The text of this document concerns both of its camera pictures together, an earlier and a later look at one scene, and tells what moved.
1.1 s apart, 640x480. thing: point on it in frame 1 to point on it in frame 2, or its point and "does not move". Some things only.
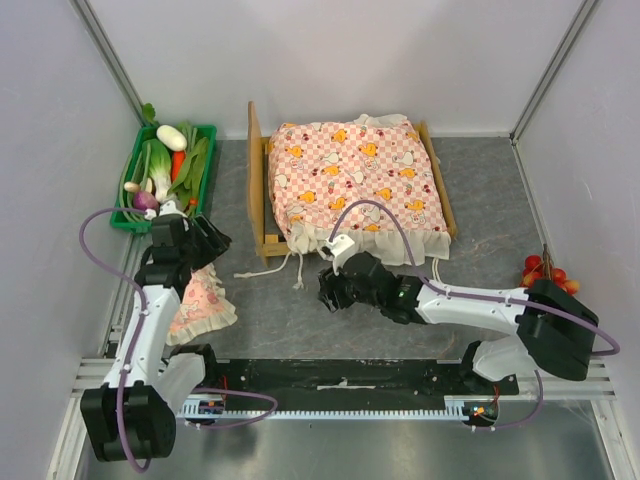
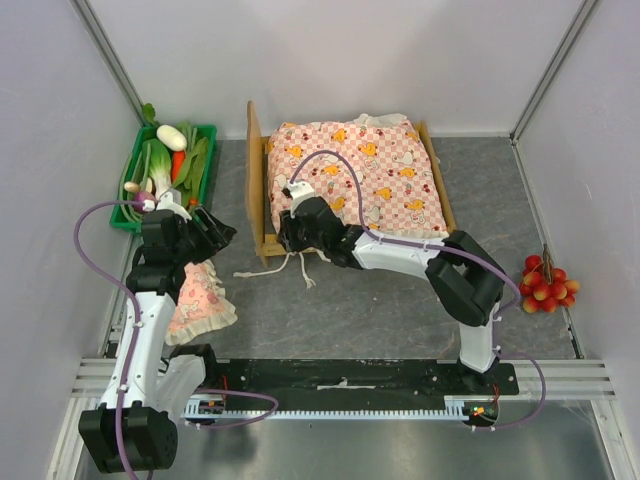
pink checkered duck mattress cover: x=318 y=171 does not move
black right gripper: x=337 y=289 to x=291 y=232
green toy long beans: x=135 y=170 does not move
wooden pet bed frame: x=268 y=238 does not move
